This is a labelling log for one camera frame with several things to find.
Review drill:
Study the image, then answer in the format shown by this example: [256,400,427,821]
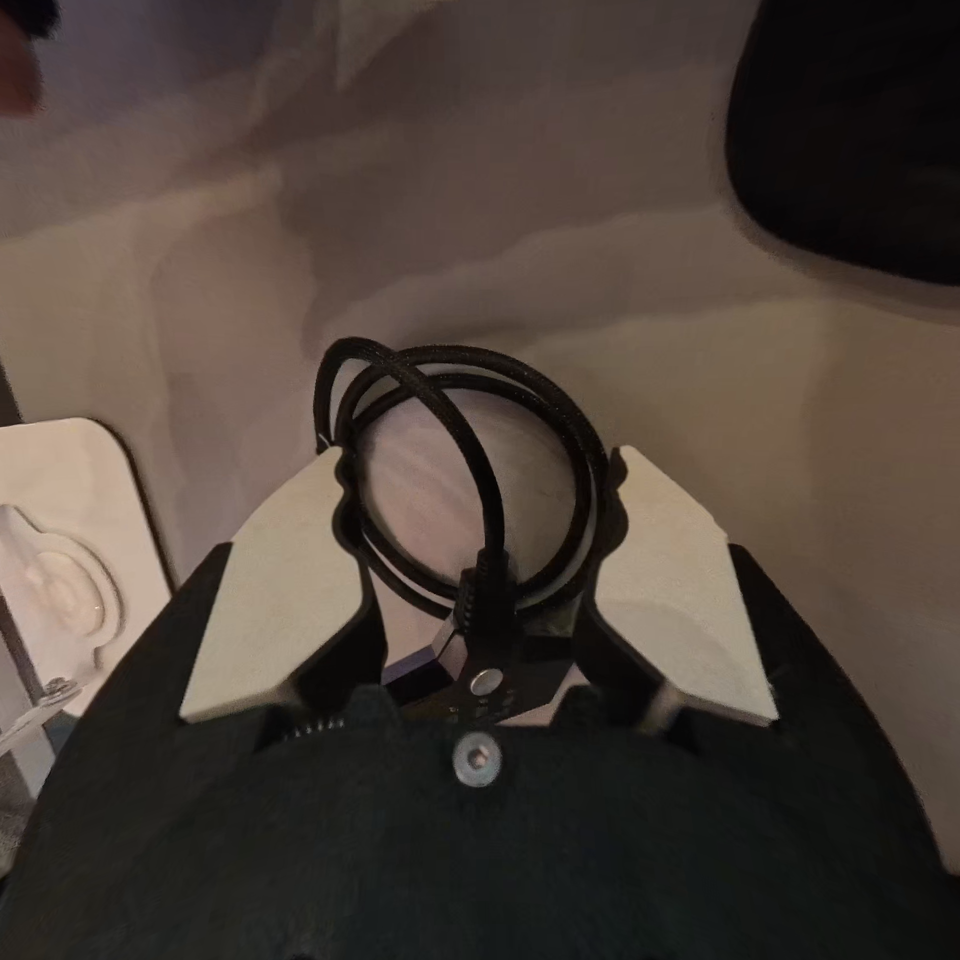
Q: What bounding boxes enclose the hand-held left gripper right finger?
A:
[575,444,781,736]

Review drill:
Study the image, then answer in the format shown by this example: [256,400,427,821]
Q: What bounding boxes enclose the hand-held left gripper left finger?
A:
[180,447,391,724]

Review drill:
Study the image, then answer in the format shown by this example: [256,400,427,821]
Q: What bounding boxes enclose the black hdmi switch box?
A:
[383,563,579,729]

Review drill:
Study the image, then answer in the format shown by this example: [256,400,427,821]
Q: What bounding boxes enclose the black switch cable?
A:
[312,338,619,631]

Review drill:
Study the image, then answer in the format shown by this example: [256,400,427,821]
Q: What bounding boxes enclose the white stand base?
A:
[0,420,174,796]

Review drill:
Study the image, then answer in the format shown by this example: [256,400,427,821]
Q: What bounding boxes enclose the black textured pad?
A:
[726,0,960,286]

